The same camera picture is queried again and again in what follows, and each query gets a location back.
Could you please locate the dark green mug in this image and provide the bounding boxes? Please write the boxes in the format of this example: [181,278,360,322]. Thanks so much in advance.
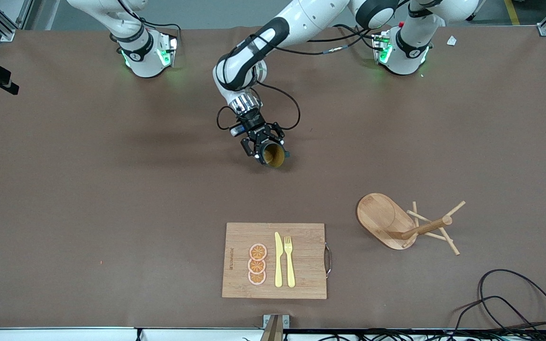
[261,142,290,170]

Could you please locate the yellow plastic knife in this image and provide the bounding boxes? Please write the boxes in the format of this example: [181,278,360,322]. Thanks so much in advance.
[274,232,283,288]

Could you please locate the bamboo cutting board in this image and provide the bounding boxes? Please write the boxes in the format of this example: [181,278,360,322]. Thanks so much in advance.
[221,222,333,300]

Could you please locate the yellow plastic fork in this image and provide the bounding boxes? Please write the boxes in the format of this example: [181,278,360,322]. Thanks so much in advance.
[284,236,296,288]

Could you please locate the wooden mug tree stand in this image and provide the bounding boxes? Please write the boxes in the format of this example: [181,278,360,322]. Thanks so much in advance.
[357,193,466,256]

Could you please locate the black base cable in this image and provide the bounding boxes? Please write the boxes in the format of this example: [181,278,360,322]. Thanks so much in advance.
[138,18,182,45]
[332,24,380,50]

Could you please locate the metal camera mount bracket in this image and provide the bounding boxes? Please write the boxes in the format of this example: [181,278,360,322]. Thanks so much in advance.
[263,314,290,341]

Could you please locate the black looped floor cable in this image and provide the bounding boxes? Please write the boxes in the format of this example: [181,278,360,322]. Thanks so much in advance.
[478,269,546,332]
[453,296,539,332]

